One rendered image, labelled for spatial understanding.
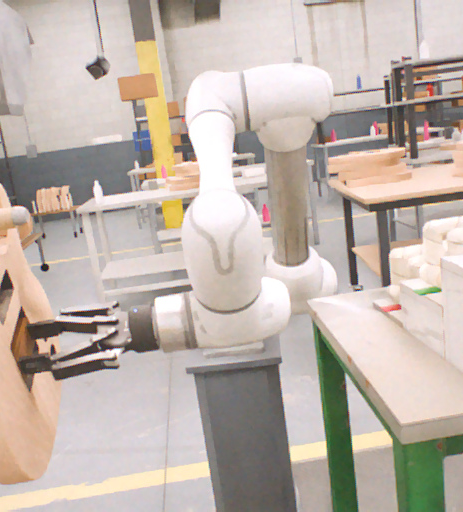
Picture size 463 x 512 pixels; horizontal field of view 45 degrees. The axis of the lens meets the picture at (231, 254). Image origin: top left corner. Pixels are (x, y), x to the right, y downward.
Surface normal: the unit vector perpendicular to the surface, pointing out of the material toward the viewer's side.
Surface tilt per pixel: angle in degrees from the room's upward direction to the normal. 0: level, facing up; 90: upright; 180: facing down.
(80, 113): 90
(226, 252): 111
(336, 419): 90
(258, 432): 90
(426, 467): 91
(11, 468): 117
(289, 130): 125
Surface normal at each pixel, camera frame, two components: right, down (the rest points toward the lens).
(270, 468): -0.04, 0.22
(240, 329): 0.18, 0.68
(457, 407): -0.14, -0.97
